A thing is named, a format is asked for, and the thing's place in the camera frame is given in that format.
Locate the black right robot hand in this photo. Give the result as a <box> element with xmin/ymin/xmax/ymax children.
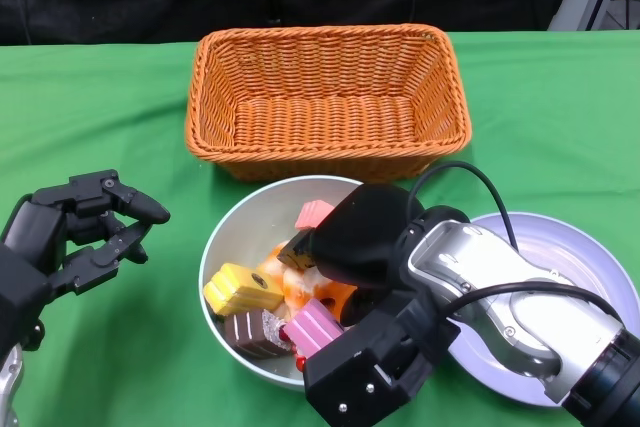
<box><xmin>277</xmin><ymin>184</ymin><xmax>460</xmax><ymax>427</ymax></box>

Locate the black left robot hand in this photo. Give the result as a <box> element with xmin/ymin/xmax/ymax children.
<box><xmin>0</xmin><ymin>169</ymin><xmax>170</xmax><ymax>352</ymax></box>

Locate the orange swirl ring bread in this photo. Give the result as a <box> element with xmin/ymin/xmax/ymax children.
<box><xmin>264</xmin><ymin>241</ymin><xmax>359</xmax><ymax>326</ymax></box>

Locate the pale green bowl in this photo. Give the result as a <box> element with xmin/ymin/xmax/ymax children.
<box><xmin>198</xmin><ymin>175</ymin><xmax>371</xmax><ymax>392</ymax></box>

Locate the salmon block cake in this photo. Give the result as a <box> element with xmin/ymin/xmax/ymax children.
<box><xmin>295</xmin><ymin>200</ymin><xmax>335</xmax><ymax>231</ymax></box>

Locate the pink layered cake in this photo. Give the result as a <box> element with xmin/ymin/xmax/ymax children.
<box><xmin>283</xmin><ymin>298</ymin><xmax>345</xmax><ymax>356</ymax></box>

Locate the orange wicker basket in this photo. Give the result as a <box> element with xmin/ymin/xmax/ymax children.
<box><xmin>185</xmin><ymin>24</ymin><xmax>474</xmax><ymax>183</ymax></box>

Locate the yellow layered cake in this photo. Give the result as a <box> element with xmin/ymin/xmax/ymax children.
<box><xmin>202</xmin><ymin>262</ymin><xmax>285</xmax><ymax>317</ymax></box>

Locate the chocolate layered cake with cherry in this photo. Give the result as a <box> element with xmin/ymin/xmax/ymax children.
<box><xmin>223</xmin><ymin>309</ymin><xmax>294</xmax><ymax>359</ymax></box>

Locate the lavender plate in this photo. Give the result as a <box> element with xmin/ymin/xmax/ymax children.
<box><xmin>447</xmin><ymin>211</ymin><xmax>640</xmax><ymax>411</ymax></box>

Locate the green tablecloth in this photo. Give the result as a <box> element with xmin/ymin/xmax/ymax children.
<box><xmin>0</xmin><ymin>29</ymin><xmax>640</xmax><ymax>427</ymax></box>

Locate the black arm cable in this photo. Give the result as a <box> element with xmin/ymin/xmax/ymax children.
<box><xmin>409</xmin><ymin>160</ymin><xmax>626</xmax><ymax>331</ymax></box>

